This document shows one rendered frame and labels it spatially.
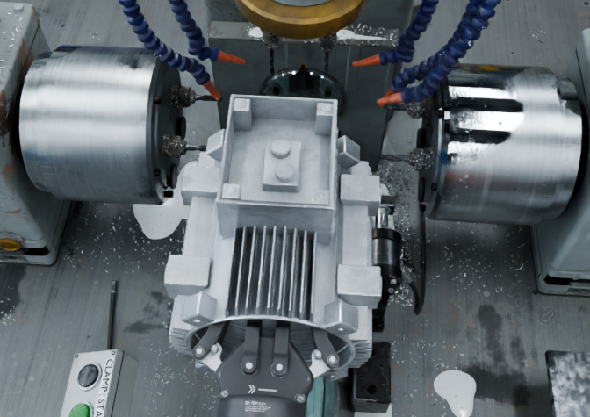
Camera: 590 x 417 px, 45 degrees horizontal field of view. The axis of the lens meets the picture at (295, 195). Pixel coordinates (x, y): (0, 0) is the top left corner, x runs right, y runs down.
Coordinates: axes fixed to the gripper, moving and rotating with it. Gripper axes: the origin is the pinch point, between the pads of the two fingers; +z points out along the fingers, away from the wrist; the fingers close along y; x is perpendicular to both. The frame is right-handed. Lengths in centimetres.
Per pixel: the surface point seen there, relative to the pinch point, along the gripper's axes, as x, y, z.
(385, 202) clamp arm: 36.6, -14.1, 20.1
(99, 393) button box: 28.5, 22.1, -12.2
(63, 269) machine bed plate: 59, 41, 14
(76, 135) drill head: 27.2, 31.7, 23.6
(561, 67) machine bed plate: 65, -55, 68
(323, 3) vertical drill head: 7.4, -3.0, 33.0
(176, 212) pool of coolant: 60, 23, 27
